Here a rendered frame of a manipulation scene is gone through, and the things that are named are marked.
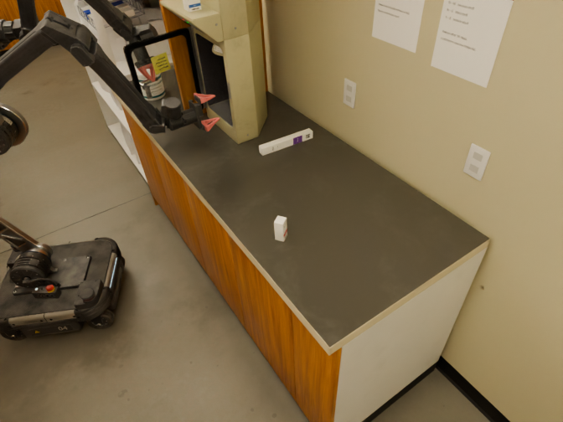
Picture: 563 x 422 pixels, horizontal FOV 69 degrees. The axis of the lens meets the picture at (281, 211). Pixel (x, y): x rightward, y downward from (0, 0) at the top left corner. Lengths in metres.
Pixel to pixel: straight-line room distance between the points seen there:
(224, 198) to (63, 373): 1.35
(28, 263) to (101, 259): 0.36
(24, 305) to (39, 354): 0.28
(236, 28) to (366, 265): 1.02
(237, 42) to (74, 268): 1.54
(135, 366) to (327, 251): 1.34
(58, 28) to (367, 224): 1.14
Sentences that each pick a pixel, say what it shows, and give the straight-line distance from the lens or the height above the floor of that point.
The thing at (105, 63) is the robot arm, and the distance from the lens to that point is 1.46.
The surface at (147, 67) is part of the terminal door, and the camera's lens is 1.93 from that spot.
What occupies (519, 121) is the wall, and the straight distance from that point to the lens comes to 1.38.
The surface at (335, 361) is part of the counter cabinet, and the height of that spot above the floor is 0.83.
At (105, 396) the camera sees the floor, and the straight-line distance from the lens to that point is 2.36.
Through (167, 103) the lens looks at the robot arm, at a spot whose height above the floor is 1.29.
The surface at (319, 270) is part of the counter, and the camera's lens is 1.34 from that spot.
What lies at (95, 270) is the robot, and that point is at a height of 0.24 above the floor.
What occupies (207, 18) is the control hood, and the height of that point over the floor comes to 1.50.
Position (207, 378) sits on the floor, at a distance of 2.24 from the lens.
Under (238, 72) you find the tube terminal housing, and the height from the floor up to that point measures 1.27.
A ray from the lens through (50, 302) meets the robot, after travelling 2.50.
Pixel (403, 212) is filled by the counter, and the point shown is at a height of 0.94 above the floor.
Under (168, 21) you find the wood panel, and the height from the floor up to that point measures 1.41.
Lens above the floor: 1.98
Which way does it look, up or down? 42 degrees down
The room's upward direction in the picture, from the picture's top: 3 degrees counter-clockwise
